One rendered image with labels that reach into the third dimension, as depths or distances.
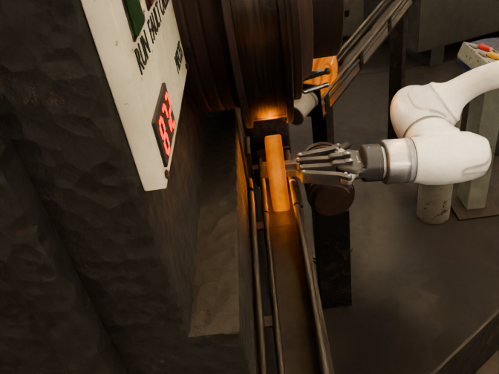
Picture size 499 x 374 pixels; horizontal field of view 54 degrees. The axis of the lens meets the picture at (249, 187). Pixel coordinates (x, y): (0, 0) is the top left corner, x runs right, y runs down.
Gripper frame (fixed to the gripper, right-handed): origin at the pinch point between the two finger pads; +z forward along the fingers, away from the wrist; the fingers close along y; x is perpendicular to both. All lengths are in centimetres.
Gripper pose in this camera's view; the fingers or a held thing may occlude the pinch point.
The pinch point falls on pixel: (278, 168)
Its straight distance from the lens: 98.2
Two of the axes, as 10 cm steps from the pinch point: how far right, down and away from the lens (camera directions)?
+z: -10.0, 0.6, 0.1
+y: -0.3, -5.9, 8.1
